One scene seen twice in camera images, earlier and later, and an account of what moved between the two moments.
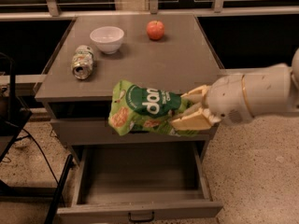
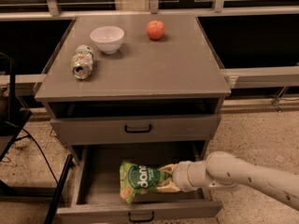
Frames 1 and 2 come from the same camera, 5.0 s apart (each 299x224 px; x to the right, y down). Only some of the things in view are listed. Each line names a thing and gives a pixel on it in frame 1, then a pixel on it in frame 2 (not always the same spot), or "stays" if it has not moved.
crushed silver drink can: (82, 62) stays
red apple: (155, 30) stays
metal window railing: (218, 9) stays
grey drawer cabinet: (170, 50) stays
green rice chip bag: (136, 108) -> (137, 180)
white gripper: (224, 98) -> (182, 175)
